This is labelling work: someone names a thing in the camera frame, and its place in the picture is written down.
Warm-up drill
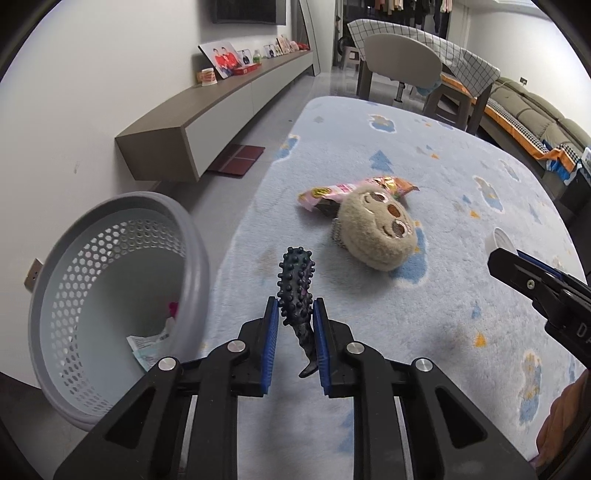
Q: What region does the white wet wipes packet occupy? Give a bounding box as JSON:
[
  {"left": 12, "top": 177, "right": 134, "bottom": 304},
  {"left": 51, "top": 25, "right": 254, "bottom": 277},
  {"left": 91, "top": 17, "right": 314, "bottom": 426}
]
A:
[{"left": 126, "top": 317, "right": 175, "bottom": 371}]

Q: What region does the dark spiky rubber toy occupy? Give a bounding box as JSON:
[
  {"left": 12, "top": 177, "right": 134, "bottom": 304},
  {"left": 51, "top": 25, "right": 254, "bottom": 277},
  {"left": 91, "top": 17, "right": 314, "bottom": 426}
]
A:
[{"left": 277, "top": 247, "right": 318, "bottom": 378}]

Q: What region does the pink snack wrapper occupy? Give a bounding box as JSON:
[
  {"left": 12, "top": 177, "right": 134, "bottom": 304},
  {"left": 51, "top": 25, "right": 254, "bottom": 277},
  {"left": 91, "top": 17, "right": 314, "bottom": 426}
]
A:
[{"left": 297, "top": 176, "right": 419, "bottom": 218}]

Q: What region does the beige plush sloth toy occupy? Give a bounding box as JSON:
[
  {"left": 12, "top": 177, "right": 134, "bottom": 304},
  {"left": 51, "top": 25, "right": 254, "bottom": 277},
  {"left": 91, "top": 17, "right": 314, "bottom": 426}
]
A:
[{"left": 332, "top": 185, "right": 418, "bottom": 272}]

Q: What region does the light blue patterned rug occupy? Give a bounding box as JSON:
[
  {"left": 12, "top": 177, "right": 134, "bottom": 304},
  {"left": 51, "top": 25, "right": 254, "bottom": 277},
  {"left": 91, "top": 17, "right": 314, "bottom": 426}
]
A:
[{"left": 200, "top": 97, "right": 584, "bottom": 479}]

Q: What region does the pink plastic piece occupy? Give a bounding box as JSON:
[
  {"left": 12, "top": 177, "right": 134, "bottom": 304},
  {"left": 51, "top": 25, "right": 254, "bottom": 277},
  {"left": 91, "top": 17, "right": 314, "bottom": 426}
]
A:
[{"left": 168, "top": 302, "right": 178, "bottom": 318}]

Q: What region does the green sofa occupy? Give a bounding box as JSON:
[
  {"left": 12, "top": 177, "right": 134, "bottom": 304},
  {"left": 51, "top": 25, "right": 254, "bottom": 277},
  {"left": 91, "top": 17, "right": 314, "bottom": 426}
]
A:
[{"left": 480, "top": 77, "right": 590, "bottom": 184}]

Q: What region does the grey perforated waste basket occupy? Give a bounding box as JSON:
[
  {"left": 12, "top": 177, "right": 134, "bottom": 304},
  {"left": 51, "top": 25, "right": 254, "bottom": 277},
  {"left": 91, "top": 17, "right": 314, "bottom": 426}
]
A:
[{"left": 28, "top": 192, "right": 211, "bottom": 431}]

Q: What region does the dark red floor scale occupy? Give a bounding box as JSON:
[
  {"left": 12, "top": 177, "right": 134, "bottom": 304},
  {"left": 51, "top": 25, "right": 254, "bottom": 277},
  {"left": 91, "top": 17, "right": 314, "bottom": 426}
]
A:
[{"left": 207, "top": 144, "right": 266, "bottom": 178}]

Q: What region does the floating wooden tv cabinet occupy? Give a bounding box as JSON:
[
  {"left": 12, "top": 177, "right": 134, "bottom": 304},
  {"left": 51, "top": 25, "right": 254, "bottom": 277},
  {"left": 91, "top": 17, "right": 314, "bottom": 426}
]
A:
[{"left": 115, "top": 51, "right": 314, "bottom": 183}]

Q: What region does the checkered tablecloth dining table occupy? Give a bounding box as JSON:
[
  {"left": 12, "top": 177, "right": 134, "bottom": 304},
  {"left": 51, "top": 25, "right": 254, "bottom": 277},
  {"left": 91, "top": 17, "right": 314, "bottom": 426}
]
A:
[{"left": 345, "top": 18, "right": 502, "bottom": 135}]

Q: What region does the grey dining chair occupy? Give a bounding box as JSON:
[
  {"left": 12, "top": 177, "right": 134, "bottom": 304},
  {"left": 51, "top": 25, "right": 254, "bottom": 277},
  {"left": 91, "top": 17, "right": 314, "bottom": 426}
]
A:
[{"left": 358, "top": 33, "right": 447, "bottom": 119}]

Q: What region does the white paper cup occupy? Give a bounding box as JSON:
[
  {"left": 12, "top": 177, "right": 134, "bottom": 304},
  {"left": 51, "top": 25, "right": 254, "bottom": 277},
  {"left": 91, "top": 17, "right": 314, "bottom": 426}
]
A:
[{"left": 197, "top": 68, "right": 217, "bottom": 86}]

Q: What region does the red flat box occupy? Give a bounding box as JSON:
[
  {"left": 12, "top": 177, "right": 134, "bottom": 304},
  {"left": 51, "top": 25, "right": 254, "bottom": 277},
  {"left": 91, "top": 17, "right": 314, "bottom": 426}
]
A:
[{"left": 232, "top": 63, "right": 262, "bottom": 76}]

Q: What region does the framed family photo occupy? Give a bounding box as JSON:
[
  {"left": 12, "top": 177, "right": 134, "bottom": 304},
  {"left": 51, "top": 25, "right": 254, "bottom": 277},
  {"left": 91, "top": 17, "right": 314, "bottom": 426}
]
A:
[{"left": 198, "top": 40, "right": 242, "bottom": 79}]

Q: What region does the hanging clothes rack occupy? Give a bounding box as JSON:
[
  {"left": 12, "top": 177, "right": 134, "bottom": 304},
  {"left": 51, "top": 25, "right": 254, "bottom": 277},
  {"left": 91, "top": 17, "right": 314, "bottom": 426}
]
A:
[{"left": 344, "top": 0, "right": 453, "bottom": 38}]

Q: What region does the grey stool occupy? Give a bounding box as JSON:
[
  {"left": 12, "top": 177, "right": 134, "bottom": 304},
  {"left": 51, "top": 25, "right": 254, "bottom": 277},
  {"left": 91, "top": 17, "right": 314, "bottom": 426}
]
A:
[{"left": 341, "top": 46, "right": 361, "bottom": 72}]

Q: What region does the wall power socket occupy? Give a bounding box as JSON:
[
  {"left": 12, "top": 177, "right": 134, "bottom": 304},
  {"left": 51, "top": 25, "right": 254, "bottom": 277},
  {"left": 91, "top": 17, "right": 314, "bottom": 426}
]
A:
[{"left": 23, "top": 258, "right": 43, "bottom": 292}]

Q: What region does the wall mounted television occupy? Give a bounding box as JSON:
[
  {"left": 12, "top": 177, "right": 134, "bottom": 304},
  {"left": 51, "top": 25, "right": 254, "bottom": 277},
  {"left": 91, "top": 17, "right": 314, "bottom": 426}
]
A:
[{"left": 211, "top": 0, "right": 287, "bottom": 25}]

